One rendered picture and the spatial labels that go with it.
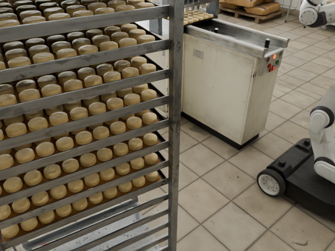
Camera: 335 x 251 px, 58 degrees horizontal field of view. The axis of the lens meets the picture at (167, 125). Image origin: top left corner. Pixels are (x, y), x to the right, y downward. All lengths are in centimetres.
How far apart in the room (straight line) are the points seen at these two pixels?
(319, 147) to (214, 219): 83
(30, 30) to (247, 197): 182
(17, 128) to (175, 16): 51
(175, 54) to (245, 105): 151
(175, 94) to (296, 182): 144
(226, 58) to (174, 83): 143
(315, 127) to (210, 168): 83
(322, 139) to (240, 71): 71
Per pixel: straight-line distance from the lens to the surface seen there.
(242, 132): 244
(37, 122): 90
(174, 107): 94
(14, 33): 75
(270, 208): 221
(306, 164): 237
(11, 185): 100
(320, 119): 202
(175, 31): 84
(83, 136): 96
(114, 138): 94
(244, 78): 225
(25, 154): 95
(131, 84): 87
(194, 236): 197
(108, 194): 113
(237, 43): 222
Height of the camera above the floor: 162
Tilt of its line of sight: 35 degrees down
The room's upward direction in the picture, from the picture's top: straight up
